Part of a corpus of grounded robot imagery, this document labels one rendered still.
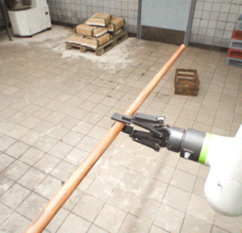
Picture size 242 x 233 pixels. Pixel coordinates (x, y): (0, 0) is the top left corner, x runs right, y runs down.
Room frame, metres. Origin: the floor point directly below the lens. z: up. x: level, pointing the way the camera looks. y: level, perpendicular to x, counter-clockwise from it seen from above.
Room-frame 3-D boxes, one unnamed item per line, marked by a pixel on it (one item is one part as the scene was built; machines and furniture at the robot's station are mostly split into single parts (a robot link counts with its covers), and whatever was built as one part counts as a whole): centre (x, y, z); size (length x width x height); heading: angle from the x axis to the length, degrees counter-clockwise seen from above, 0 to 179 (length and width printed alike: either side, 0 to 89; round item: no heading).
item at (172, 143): (0.53, -0.15, 1.20); 0.09 x 0.07 x 0.08; 63
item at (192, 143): (0.49, -0.21, 1.20); 0.12 x 0.06 x 0.09; 153
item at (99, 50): (4.78, 0.45, 0.07); 1.20 x 0.80 x 0.14; 153
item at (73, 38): (4.60, 0.75, 0.22); 0.62 x 0.36 x 0.15; 158
